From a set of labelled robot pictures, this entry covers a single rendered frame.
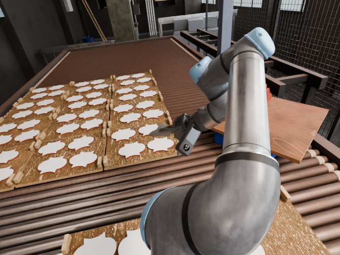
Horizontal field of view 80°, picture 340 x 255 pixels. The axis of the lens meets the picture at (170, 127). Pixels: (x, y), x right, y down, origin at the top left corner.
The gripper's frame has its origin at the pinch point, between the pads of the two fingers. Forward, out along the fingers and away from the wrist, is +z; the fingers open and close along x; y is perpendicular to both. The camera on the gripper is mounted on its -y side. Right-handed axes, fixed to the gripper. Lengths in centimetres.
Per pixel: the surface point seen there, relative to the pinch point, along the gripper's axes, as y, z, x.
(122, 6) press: 591, 235, 107
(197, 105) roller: 71, 17, -31
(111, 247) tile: -32.4, 19.2, -2.5
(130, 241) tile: -29.5, 15.1, -6.5
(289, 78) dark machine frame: 102, -38, -72
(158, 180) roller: -0.6, 18.9, -14.3
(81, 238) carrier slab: -30.7, 29.9, 4.5
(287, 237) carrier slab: -21, -22, -41
